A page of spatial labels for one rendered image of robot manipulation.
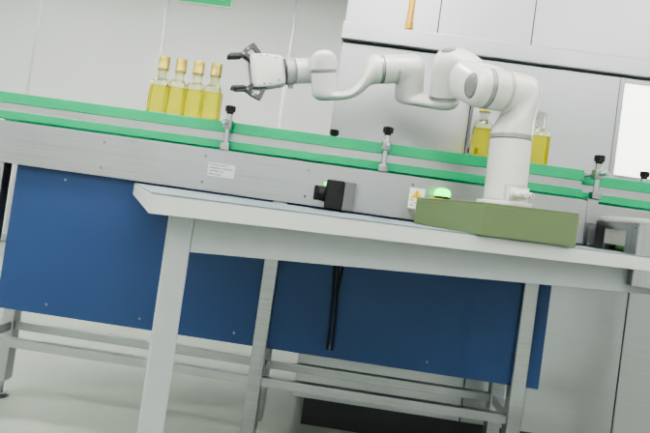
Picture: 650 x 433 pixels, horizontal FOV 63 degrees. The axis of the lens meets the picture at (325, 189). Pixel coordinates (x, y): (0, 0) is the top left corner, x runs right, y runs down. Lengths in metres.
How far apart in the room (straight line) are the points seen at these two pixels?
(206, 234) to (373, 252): 0.33
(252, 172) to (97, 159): 0.46
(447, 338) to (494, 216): 0.56
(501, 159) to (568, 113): 0.72
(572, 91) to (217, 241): 1.38
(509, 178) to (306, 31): 3.93
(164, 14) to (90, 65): 0.84
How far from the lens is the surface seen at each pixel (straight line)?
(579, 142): 1.96
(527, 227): 1.21
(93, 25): 5.55
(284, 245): 1.00
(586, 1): 2.11
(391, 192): 1.52
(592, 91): 2.01
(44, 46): 5.70
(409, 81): 1.59
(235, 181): 1.54
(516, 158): 1.28
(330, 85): 1.54
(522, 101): 1.30
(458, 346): 1.62
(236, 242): 0.97
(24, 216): 1.80
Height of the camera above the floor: 0.77
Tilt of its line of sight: 1 degrees up
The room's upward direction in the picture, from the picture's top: 8 degrees clockwise
